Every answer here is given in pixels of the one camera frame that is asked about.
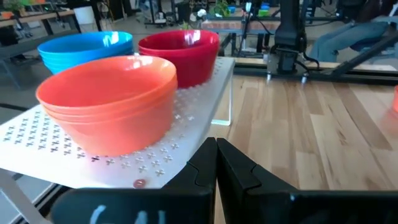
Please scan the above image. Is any long wooden workbench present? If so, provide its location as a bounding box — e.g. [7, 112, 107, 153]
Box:
[0, 9, 77, 35]

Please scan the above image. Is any white perforated metal shelf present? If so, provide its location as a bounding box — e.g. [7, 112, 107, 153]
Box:
[0, 55, 236, 224]

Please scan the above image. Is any leafy green plant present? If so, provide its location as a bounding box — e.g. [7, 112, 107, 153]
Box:
[211, 0, 231, 16]

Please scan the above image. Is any person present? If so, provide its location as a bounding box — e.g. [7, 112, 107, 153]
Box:
[309, 0, 398, 63]

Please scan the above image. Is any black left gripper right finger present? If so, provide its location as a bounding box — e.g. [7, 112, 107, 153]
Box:
[216, 138, 398, 224]

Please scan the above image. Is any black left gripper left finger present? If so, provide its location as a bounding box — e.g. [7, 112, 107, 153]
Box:
[51, 137, 218, 224]

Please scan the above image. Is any white bin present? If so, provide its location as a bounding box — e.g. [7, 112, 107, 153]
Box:
[73, 6, 96, 26]

